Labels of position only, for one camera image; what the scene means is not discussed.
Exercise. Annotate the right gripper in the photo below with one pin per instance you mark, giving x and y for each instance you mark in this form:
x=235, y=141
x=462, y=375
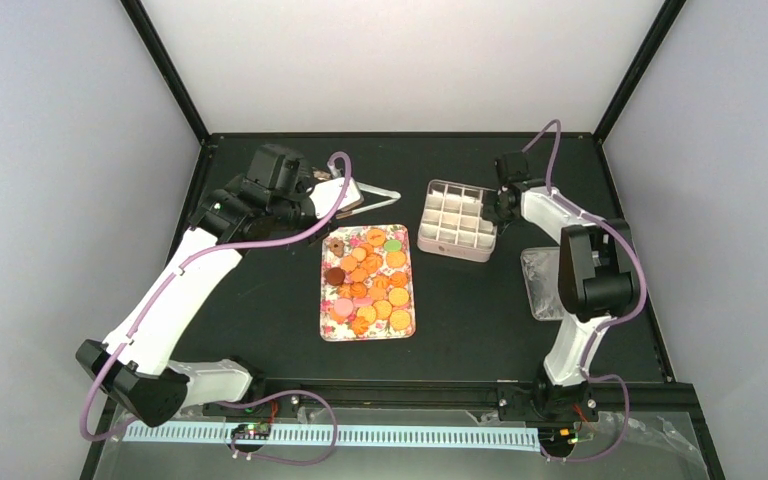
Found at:
x=488, y=214

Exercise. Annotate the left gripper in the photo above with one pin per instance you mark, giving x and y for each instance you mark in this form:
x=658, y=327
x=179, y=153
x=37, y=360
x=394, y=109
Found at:
x=301, y=179

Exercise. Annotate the pink divided cookie tin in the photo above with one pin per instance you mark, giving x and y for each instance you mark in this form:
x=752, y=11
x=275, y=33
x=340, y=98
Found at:
x=452, y=224

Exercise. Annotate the metal tongs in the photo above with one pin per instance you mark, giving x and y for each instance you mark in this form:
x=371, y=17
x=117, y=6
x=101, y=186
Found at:
x=372, y=198

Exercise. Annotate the floral cookie tray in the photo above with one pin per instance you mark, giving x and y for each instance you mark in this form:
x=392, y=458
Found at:
x=379, y=283

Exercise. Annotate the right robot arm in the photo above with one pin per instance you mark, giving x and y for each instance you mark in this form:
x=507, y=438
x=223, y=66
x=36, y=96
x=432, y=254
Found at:
x=600, y=280

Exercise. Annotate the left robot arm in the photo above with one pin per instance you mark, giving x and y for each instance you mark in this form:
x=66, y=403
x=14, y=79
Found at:
x=133, y=364

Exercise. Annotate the clear plastic tin lid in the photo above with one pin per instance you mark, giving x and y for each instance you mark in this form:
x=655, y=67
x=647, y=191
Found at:
x=540, y=268

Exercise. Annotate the brown flower cookie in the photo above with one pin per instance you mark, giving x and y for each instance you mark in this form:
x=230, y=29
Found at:
x=336, y=247

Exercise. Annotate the dark brown round cookie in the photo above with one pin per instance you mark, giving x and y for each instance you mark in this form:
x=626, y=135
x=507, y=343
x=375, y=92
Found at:
x=334, y=276

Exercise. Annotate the yellow cracker with red mark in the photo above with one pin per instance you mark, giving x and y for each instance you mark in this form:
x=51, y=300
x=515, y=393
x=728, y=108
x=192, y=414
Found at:
x=376, y=237

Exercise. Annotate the green macaron cookie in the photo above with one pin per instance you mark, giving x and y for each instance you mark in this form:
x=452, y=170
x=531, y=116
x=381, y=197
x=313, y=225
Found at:
x=393, y=245

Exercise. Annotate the pink sandwich cookie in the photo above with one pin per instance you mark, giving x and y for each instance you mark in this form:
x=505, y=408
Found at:
x=343, y=307

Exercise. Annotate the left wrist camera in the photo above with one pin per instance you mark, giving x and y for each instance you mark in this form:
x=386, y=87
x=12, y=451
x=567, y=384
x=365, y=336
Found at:
x=327, y=194

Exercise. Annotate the black frame post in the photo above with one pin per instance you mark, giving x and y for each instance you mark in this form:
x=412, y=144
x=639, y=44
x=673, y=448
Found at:
x=154, y=45

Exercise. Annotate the white slotted cable duct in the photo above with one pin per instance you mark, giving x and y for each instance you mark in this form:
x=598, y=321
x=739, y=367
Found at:
x=386, y=436

